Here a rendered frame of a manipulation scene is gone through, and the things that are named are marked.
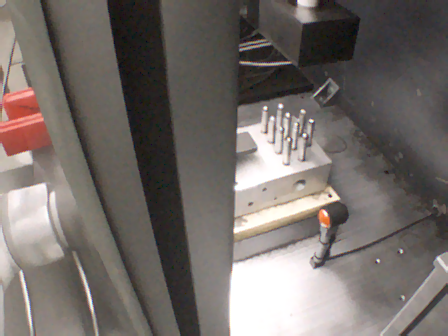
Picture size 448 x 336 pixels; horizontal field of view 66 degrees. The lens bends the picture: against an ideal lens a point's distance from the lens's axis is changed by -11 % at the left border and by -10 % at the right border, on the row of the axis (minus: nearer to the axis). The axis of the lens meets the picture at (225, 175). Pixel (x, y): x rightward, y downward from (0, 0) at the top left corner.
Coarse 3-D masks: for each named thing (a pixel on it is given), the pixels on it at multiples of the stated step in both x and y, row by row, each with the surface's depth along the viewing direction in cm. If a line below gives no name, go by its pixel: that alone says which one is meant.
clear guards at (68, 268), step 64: (0, 0) 3; (0, 64) 3; (0, 128) 2; (64, 128) 6; (0, 192) 2; (64, 192) 4; (0, 256) 2; (64, 256) 3; (0, 320) 2; (64, 320) 3; (128, 320) 8
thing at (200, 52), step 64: (64, 0) 6; (128, 0) 8; (192, 0) 7; (64, 64) 7; (128, 64) 9; (192, 64) 8; (128, 128) 9; (192, 128) 9; (128, 192) 10; (192, 192) 11; (128, 256) 12; (192, 256) 13; (192, 320) 20
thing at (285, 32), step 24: (264, 0) 35; (288, 0) 34; (312, 0) 32; (264, 24) 37; (288, 24) 32; (312, 24) 30; (336, 24) 31; (288, 48) 34; (312, 48) 32; (336, 48) 33
